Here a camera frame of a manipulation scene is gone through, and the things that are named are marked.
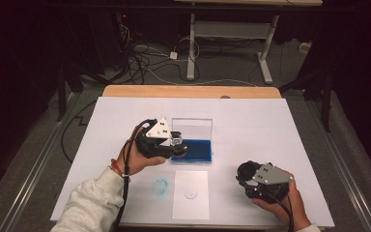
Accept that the person's right hand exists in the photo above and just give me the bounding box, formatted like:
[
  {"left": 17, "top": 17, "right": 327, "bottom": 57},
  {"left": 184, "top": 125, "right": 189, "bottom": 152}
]
[{"left": 251, "top": 166, "right": 312, "bottom": 231}]

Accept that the tangle of black floor cables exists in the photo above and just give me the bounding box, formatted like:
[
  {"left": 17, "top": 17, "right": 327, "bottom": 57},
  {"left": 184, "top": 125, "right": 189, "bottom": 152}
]
[{"left": 119, "top": 22, "right": 201, "bottom": 85}]

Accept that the left hand-held gripper cable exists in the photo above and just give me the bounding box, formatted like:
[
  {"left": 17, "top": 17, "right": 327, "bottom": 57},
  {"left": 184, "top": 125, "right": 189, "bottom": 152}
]
[{"left": 112, "top": 118, "right": 158, "bottom": 232}]

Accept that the grey metal floor rail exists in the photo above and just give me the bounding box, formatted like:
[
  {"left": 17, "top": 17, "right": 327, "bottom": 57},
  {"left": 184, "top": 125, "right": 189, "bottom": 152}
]
[
  {"left": 305, "top": 100, "right": 371, "bottom": 232},
  {"left": 0, "top": 93, "right": 85, "bottom": 232}
]

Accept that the large white table board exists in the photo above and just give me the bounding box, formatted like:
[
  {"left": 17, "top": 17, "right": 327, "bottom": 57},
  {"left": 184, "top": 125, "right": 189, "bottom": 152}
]
[{"left": 50, "top": 96, "right": 336, "bottom": 230}]

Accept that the small white paper sheet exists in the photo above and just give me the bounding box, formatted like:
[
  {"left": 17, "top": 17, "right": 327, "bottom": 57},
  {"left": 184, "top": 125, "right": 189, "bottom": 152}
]
[{"left": 172, "top": 169, "right": 211, "bottom": 221}]

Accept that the red bracelet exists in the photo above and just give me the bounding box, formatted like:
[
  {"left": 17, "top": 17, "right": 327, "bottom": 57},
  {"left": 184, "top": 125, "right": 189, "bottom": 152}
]
[{"left": 109, "top": 158, "right": 130, "bottom": 179}]

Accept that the long white floor cable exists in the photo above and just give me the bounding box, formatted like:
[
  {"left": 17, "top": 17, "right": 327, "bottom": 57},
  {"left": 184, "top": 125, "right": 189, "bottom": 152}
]
[{"left": 146, "top": 66, "right": 259, "bottom": 87}]

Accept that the right hand-held gripper cable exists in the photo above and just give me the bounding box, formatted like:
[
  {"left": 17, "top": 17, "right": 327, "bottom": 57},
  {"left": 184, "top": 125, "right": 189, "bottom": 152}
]
[{"left": 264, "top": 189, "right": 296, "bottom": 232}]

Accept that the black floor cable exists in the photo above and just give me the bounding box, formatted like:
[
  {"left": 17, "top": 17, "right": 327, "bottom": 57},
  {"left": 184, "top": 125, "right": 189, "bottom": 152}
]
[{"left": 60, "top": 101, "right": 98, "bottom": 163}]

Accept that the person's left hand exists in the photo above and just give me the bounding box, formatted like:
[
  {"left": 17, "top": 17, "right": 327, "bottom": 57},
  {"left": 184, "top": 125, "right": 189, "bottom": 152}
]
[{"left": 115, "top": 127, "right": 167, "bottom": 177}]

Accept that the round black stamp clear handle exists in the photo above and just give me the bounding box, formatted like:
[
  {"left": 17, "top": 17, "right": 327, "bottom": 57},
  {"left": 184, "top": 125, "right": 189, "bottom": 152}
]
[{"left": 171, "top": 134, "right": 189, "bottom": 159}]

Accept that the black metal stand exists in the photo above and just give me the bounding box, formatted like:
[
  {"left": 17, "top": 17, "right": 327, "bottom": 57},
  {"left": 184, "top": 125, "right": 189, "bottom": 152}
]
[
  {"left": 322, "top": 72, "right": 333, "bottom": 133},
  {"left": 56, "top": 64, "right": 69, "bottom": 123}
]

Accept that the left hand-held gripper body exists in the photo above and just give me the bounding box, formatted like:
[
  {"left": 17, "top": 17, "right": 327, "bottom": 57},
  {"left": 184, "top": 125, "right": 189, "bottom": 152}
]
[{"left": 135, "top": 117, "right": 175, "bottom": 160}]

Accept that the blue ink pad clear case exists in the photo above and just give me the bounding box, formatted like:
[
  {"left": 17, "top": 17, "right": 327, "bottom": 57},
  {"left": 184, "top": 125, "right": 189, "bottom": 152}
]
[{"left": 169, "top": 117, "right": 214, "bottom": 164}]

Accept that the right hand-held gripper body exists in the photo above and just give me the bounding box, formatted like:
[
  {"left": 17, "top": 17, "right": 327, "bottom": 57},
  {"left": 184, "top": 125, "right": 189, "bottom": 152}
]
[{"left": 243, "top": 162, "right": 295, "bottom": 205}]

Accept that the hand-held gripper cable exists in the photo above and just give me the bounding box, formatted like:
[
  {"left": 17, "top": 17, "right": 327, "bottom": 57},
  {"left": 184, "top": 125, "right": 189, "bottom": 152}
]
[
  {"left": 112, "top": 118, "right": 158, "bottom": 232},
  {"left": 264, "top": 189, "right": 296, "bottom": 232}
]

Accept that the white metal desk frame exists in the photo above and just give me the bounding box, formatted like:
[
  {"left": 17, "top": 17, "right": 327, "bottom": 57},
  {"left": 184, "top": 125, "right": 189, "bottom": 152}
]
[{"left": 173, "top": 0, "right": 324, "bottom": 85}]

